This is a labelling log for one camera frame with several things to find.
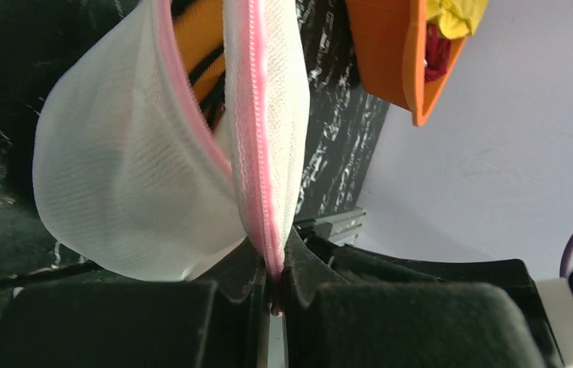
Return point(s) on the orange bra inside bag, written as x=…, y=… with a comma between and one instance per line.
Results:
x=198, y=29

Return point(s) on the aluminium table frame rail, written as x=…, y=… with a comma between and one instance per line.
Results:
x=340, y=229

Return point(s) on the white round mesh laundry bag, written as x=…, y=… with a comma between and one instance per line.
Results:
x=126, y=171

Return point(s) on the dark red lace garment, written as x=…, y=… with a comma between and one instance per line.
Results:
x=437, y=54

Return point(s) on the yellow bra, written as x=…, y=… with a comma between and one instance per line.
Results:
x=456, y=18

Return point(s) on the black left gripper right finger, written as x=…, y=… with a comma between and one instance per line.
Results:
x=348, y=307

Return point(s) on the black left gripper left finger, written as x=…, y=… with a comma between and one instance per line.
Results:
x=216, y=320

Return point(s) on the orange plastic bin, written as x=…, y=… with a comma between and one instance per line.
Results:
x=389, y=42

